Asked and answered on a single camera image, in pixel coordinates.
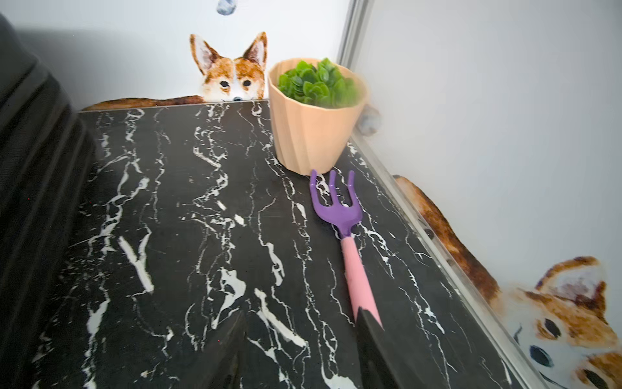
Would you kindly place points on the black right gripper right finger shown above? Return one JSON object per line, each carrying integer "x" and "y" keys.
{"x": 381, "y": 364}

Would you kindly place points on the black hard-shell suitcase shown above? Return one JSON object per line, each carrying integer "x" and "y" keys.
{"x": 46, "y": 155}

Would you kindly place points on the purple pink garden fork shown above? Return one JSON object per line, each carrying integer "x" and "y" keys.
{"x": 344, "y": 219}

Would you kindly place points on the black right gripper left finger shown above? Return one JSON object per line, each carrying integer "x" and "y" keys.
{"x": 219, "y": 365}

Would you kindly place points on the green artificial succulent plant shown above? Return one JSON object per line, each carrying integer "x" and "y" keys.
{"x": 322, "y": 85}

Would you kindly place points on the peach plastic flower pot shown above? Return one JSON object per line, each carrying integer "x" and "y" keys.
{"x": 309, "y": 137}

